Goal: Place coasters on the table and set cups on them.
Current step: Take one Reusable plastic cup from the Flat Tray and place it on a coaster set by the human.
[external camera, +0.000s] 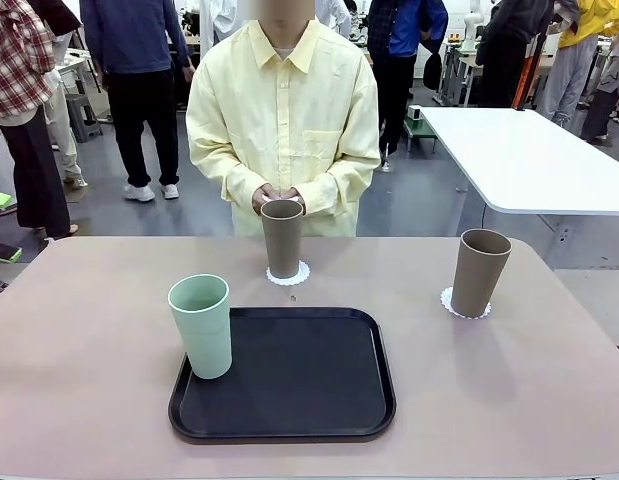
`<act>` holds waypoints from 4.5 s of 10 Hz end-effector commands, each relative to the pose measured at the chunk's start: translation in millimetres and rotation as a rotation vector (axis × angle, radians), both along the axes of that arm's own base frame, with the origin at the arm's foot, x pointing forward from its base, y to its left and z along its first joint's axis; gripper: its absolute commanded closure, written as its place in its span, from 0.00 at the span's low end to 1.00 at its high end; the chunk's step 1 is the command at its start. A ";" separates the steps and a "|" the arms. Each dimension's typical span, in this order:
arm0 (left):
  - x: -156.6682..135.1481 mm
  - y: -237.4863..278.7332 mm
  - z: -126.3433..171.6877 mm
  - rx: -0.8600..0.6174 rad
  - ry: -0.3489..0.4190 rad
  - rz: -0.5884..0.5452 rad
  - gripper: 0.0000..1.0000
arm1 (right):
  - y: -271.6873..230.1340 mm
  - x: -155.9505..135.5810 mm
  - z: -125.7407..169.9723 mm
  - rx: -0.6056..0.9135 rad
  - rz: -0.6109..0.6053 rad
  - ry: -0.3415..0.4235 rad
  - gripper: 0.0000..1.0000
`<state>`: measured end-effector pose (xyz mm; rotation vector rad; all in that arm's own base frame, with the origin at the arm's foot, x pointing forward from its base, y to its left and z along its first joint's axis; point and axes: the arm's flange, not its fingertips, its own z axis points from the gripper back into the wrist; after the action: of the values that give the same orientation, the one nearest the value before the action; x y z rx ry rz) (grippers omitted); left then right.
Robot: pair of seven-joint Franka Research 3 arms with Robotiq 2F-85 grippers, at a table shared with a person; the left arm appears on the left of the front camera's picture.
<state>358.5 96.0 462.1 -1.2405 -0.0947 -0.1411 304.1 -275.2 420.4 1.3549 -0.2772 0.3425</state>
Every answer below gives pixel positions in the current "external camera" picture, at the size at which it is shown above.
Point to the person's right hand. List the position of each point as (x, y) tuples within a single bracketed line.
[(260, 197)]

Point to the person's left hand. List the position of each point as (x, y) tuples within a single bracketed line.
[(296, 195)]

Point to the white coaster stack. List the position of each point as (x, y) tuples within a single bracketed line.
[(279, 198)]

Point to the brown tall cup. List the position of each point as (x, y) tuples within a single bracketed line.
[(281, 240), (479, 280)]

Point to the white doily coaster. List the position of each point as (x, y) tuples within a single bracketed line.
[(304, 277), (446, 302)]

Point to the person's left forearm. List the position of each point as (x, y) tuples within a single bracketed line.
[(334, 185)]

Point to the person's right forearm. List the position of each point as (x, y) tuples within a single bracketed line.
[(229, 175)]

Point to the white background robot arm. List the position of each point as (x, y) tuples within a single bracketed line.
[(471, 25)]

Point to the person in yellow shirt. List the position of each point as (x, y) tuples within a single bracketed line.
[(284, 110)]

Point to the small green-topped stand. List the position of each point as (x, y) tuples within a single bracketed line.
[(421, 129)]

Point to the small white box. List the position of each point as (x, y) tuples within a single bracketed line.
[(415, 113)]

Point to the mint green tall cup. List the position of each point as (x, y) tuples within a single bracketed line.
[(204, 345)]

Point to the person in white coat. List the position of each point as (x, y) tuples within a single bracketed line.
[(336, 20)]

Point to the black hanging bag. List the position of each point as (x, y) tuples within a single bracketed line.
[(432, 72)]

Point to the black plastic serving tray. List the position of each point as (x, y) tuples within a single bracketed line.
[(299, 380)]

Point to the grey step stool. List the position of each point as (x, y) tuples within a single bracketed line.
[(86, 117)]

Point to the person in blue jacket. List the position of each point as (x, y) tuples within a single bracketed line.
[(404, 30)]

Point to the person in navy top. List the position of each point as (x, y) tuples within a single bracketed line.
[(134, 40)]

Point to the person in maroon top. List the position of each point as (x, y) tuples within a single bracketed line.
[(66, 140)]

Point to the white folding table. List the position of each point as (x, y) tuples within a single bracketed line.
[(71, 61)]

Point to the person in black clothes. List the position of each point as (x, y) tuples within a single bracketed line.
[(509, 60)]

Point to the orange and black pole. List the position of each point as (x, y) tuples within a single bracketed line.
[(526, 75)]

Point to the black and green pad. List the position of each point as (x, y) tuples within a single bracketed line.
[(4, 250)]

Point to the person in plaid shirt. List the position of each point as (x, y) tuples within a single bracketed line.
[(14, 60)]

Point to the person in yellow jacket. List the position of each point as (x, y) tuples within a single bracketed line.
[(569, 75)]

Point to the person in grey clothes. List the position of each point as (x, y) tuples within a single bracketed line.
[(606, 100)]

